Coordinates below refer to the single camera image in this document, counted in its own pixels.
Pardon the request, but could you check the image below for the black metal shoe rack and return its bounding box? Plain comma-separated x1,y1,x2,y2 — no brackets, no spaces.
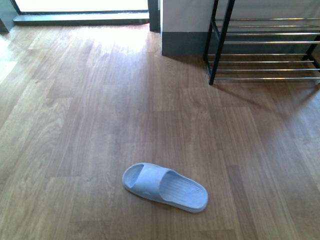
203,0,320,85

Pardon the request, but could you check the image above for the dark framed floor window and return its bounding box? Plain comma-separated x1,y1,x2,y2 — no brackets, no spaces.
0,0,160,33

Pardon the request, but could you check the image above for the light blue slide slipper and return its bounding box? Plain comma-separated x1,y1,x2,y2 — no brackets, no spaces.
122,162,209,213

